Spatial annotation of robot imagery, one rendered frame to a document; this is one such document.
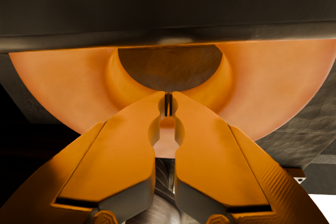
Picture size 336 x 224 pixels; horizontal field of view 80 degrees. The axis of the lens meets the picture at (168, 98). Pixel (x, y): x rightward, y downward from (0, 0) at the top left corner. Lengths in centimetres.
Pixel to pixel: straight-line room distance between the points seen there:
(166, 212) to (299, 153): 26
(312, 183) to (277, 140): 869
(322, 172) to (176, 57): 939
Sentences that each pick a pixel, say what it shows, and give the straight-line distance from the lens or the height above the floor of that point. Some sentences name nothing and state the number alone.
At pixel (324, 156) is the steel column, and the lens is 638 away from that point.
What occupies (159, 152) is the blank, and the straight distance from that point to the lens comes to 16.
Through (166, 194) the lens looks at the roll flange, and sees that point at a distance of 33.
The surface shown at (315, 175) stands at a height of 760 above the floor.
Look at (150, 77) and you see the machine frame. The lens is 19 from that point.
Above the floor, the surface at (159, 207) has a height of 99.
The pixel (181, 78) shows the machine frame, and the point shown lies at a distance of 19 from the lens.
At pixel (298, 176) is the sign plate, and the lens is 50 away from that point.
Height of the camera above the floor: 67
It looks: 44 degrees up
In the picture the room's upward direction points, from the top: 179 degrees counter-clockwise
